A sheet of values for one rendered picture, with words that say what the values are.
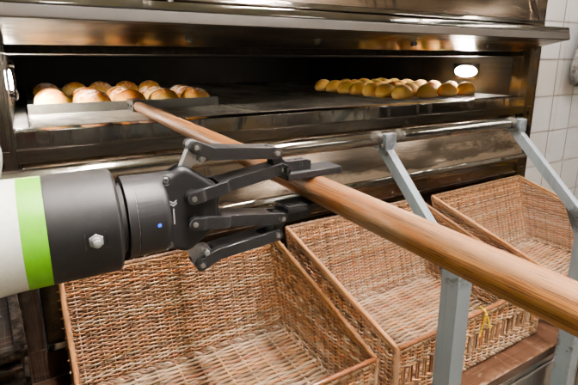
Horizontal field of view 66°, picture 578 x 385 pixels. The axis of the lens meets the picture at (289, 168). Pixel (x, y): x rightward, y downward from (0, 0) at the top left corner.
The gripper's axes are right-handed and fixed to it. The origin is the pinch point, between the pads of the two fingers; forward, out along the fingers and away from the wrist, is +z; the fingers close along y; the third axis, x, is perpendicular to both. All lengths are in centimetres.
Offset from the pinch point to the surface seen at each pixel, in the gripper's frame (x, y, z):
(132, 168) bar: -30.3, 2.7, -13.6
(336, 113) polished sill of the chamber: -69, 2, 54
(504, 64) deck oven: -81, -12, 150
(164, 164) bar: -30.4, 2.6, -8.4
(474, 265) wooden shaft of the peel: 22.7, -0.2, -1.1
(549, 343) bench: -15, 61, 88
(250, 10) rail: -54, -25, 19
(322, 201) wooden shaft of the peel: 4.5, 0.3, -1.2
